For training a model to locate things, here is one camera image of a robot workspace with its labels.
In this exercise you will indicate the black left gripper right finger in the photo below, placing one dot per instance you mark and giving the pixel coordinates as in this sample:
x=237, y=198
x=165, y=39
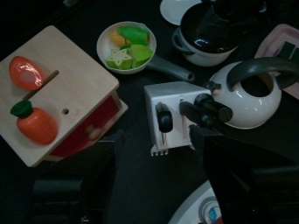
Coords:
x=222, y=175

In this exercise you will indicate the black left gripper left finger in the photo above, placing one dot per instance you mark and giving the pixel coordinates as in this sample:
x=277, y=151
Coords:
x=105, y=175

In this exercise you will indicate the toy carrot with green top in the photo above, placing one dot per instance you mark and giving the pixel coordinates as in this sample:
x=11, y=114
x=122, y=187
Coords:
x=35, y=124

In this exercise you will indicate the white knife block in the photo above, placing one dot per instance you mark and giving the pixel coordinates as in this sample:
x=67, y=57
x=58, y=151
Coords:
x=172, y=96

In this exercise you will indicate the wooden box with red drawer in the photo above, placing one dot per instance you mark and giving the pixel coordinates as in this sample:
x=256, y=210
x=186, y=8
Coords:
x=74, y=90

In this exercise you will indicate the toy star fruit slice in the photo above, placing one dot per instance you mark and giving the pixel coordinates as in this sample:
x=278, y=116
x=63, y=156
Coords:
x=120, y=58

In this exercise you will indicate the orange toy fruit half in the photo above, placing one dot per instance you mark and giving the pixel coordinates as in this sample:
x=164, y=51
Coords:
x=26, y=73

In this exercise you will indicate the green toy vegetable piece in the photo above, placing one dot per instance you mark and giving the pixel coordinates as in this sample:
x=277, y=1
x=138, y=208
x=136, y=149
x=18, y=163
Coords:
x=141, y=53
x=136, y=33

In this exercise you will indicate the pink tray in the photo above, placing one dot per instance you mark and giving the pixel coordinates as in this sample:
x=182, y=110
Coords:
x=270, y=43

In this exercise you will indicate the yellow orange toy food piece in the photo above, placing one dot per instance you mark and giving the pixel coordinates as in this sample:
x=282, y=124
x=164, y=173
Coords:
x=117, y=38

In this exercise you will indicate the white round plate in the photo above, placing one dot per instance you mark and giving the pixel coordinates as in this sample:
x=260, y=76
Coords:
x=174, y=8

